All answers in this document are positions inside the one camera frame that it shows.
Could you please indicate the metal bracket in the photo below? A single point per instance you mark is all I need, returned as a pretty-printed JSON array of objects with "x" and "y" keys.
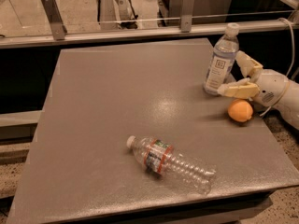
[
  {"x": 186, "y": 15},
  {"x": 54, "y": 18}
]

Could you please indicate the metal rail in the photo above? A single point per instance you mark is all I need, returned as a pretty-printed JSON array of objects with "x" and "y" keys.
[{"x": 111, "y": 36}]

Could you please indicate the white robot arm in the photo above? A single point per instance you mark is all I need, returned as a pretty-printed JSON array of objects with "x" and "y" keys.
[{"x": 288, "y": 104}]

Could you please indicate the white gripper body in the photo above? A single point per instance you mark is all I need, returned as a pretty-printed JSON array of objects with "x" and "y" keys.
[{"x": 270, "y": 86}]

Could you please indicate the left metal bracket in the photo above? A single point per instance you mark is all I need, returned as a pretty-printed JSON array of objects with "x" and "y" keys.
[{"x": 54, "y": 18}]

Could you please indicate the right metal bracket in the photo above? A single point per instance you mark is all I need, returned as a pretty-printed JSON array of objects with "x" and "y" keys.
[{"x": 186, "y": 15}]

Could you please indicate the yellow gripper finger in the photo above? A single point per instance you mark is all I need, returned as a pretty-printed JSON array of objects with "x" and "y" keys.
[
  {"x": 247, "y": 65},
  {"x": 242, "y": 89}
]

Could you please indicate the clear crumpled plastic bottle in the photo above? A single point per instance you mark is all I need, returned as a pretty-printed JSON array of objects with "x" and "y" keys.
[{"x": 166, "y": 162}]

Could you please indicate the blue label plastic bottle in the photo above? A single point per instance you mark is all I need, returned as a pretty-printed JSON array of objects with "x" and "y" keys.
[{"x": 223, "y": 59}]

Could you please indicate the orange fruit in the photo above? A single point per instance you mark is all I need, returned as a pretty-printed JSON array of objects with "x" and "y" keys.
[{"x": 240, "y": 110}]

